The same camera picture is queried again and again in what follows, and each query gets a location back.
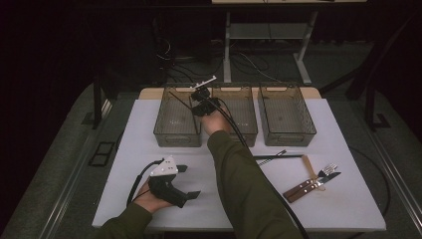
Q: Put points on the person's left hand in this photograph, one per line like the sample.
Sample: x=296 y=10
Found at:
x=147 y=202

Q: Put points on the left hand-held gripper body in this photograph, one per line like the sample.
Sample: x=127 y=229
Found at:
x=166 y=189

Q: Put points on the white metal desk frame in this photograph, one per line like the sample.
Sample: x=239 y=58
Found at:
x=227 y=49

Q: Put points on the brown wooden chopstick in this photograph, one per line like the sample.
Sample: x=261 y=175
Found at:
x=180 y=100

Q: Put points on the metal floor rail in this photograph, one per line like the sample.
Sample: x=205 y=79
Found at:
x=66 y=186
x=398 y=179

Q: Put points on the white table sheet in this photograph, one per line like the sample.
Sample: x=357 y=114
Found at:
x=215 y=205

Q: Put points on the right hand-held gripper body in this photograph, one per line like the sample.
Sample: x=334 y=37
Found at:
x=207 y=103

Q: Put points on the black metal stand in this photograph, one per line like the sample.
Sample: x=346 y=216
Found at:
x=370 y=99
x=97 y=99

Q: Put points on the person's right hand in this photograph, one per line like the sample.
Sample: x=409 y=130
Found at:
x=215 y=122

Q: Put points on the grey translucent plastic bin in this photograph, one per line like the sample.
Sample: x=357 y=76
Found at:
x=244 y=113
x=175 y=119
x=287 y=116

